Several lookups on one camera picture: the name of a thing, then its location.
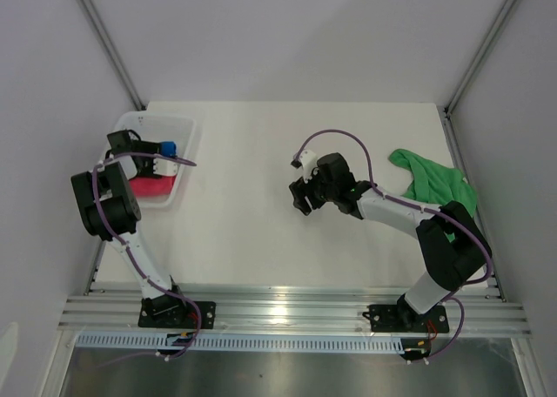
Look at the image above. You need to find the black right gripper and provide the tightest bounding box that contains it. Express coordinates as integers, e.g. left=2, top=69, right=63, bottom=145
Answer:
left=289, top=165, right=338, bottom=217

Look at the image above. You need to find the red towel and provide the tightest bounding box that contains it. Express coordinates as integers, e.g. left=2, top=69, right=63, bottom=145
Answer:
left=129, top=176, right=176, bottom=198

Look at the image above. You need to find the blue towel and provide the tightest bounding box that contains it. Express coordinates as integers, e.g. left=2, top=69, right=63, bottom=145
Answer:
left=159, top=141, right=177, bottom=158

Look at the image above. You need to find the green towel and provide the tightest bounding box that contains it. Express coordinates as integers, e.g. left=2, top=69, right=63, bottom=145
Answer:
left=388, top=149, right=478, bottom=217

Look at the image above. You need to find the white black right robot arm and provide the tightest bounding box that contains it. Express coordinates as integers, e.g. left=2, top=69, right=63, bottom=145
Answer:
left=289, top=172, right=493, bottom=331

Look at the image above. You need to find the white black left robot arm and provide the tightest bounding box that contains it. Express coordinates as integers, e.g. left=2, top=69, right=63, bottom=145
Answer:
left=70, top=130, right=189, bottom=327

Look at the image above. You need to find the white perforated plastic basket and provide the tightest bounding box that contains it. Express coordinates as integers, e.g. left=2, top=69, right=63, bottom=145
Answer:
left=106, top=111, right=198, bottom=209

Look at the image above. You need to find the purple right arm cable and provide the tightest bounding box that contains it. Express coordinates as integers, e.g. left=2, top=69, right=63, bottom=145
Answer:
left=295, top=129, right=493, bottom=366

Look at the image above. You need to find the aluminium left side rail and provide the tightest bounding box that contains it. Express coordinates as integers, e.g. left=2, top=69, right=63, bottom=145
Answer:
left=83, top=238, right=105, bottom=296

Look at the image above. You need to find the aluminium rail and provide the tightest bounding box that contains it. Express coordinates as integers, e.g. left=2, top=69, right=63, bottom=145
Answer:
left=83, top=238, right=105, bottom=296
left=439, top=107, right=508, bottom=303
left=58, top=282, right=532, bottom=338

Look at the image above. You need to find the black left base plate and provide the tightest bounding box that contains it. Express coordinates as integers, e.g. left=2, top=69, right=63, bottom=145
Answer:
left=138, top=296, right=217, bottom=329

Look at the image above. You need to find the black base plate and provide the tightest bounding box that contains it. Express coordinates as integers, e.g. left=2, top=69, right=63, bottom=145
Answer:
left=362, top=304, right=450, bottom=333
left=138, top=296, right=217, bottom=329

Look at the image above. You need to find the aluminium front rail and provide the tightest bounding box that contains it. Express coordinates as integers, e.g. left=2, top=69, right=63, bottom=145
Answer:
left=58, top=282, right=532, bottom=338

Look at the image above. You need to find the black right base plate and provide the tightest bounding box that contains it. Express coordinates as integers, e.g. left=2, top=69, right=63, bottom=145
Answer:
left=362, top=304, right=450, bottom=333

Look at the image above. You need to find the aluminium right side rail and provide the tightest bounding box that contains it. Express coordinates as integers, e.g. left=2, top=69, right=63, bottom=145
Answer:
left=439, top=107, right=508, bottom=303

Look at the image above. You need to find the white slotted cable duct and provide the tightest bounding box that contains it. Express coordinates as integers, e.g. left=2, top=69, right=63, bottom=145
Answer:
left=76, top=332, right=404, bottom=354

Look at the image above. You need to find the aluminium left frame post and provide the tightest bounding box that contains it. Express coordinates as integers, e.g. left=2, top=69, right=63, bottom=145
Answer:
left=76, top=0, right=146, bottom=111

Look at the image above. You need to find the aluminium frame post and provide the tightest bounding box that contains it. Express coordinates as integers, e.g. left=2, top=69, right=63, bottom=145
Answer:
left=443, top=0, right=522, bottom=118
left=76, top=0, right=146, bottom=111

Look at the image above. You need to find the aluminium right frame post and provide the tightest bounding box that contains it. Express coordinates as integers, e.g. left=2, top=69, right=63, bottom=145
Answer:
left=443, top=0, right=522, bottom=118

